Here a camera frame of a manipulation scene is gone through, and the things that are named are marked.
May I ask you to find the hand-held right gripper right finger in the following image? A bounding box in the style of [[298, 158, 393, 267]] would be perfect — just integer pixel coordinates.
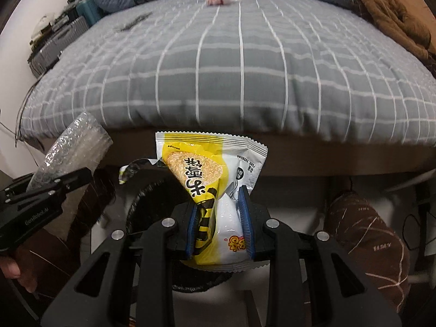
[[237, 186, 404, 327]]

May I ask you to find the teal suitcase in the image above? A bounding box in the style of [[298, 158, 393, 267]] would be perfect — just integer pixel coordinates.
[[77, 0, 103, 28]]

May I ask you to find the person's left hand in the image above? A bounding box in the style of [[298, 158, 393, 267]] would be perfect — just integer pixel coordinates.
[[0, 255, 38, 293]]

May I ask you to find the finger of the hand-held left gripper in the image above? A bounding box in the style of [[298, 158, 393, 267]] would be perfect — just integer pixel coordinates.
[[0, 174, 36, 199], [19, 168, 93, 208]]

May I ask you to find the black cable with plug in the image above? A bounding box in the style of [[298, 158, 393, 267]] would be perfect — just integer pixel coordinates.
[[14, 75, 45, 150]]

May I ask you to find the clear bubble wrap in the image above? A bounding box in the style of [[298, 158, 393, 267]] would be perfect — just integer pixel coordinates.
[[26, 112, 114, 191]]

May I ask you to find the brown plush blanket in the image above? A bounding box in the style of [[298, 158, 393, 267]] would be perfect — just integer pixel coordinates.
[[354, 0, 436, 65]]

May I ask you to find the grey checked bed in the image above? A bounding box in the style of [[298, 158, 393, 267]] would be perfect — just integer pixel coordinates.
[[19, 0, 436, 178]]

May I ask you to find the grey suitcase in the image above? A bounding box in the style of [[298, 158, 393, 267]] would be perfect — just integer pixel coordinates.
[[29, 15, 90, 79]]

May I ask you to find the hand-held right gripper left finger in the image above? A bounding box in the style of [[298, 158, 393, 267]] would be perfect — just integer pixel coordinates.
[[41, 201, 205, 327]]

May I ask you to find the brown patterned plush cushion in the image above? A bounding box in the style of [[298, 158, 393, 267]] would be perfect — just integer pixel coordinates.
[[323, 192, 411, 317]]

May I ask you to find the black floor cable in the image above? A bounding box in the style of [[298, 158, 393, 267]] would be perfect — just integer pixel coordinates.
[[400, 211, 430, 246]]

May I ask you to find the yellow white snack packet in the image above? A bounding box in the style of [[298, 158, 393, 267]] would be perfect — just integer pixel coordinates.
[[155, 131, 268, 273]]

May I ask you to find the dark thin cord bundle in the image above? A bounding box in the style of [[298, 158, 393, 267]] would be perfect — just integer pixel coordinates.
[[114, 12, 153, 33]]

